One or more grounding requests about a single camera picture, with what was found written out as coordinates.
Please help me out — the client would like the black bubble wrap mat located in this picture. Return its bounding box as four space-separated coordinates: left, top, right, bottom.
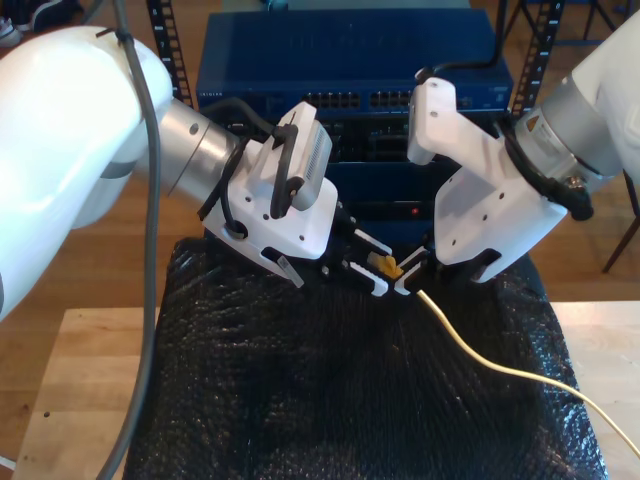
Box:
122 235 609 480

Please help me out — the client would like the thick black camera cable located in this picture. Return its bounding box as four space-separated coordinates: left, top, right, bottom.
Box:
414 0 504 84

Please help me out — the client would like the dark blue shoe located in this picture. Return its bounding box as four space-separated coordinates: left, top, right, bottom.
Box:
12 0 84 31

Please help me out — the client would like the blue network switch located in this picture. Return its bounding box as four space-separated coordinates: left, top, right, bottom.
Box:
194 10 515 114

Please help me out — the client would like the black chair with blue seat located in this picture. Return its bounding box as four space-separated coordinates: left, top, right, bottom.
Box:
499 0 626 49

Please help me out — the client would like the yellow network cable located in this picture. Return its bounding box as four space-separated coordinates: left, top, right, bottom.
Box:
367 252 640 459

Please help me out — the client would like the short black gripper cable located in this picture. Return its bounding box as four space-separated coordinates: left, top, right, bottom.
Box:
197 97 301 236
492 122 595 222

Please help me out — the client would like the black rack drawer tray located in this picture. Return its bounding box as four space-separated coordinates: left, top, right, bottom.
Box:
327 160 454 224

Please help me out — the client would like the black rack server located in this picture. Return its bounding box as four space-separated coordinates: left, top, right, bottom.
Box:
202 112 511 165

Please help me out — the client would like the white shoe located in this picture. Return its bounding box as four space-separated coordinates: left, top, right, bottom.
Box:
0 17 22 49

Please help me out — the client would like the black perforated rack frame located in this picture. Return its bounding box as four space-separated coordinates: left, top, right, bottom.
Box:
145 0 566 121

